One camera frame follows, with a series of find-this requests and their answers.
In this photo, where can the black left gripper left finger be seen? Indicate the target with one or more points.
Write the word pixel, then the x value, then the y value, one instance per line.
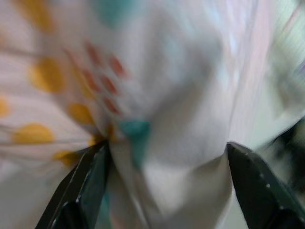
pixel 83 190

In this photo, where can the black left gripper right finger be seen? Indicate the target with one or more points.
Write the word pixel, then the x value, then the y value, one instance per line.
pixel 259 198

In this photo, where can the pink pillow with coloured dots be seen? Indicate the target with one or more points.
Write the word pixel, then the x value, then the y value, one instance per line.
pixel 166 83

